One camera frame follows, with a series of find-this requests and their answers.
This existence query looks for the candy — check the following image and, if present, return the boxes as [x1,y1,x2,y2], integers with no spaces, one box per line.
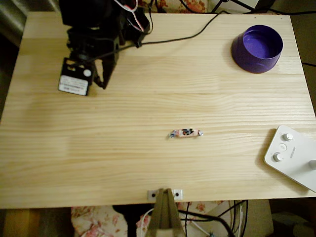
[168,127,204,140]

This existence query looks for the purple plastic bowl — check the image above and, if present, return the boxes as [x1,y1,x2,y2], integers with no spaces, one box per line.
[231,24,284,74]

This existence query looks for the grey fabric drape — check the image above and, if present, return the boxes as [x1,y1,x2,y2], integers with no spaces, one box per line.
[0,0,61,47]

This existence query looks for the floral fabric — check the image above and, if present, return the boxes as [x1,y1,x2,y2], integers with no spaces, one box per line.
[148,0,209,13]
[71,200,225,237]

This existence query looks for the black tripod stand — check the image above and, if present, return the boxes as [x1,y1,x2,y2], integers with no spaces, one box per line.
[212,0,256,13]

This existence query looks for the white lamp base with knobs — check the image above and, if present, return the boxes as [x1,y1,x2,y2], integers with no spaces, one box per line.
[263,124,316,193]

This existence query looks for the black camera box white label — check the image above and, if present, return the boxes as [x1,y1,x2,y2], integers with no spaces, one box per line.
[58,57,96,96]

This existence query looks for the red white servo wires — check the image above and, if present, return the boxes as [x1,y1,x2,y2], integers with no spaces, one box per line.
[114,0,147,32]

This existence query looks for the black camera cable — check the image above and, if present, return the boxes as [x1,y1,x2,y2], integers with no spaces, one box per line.
[93,10,221,62]

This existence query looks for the white cable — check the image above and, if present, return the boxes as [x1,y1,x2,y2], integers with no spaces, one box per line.
[136,208,155,237]

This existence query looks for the metal clamp bracket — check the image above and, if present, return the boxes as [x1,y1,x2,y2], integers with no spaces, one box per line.
[147,188,185,237]

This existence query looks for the wooden frame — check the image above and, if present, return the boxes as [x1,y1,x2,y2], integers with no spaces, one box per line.
[0,208,42,237]

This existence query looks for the thick black cable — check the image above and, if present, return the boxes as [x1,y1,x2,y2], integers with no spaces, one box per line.
[177,209,236,237]

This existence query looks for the black cable bundle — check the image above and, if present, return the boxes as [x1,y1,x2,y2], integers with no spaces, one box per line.
[229,199,248,237]

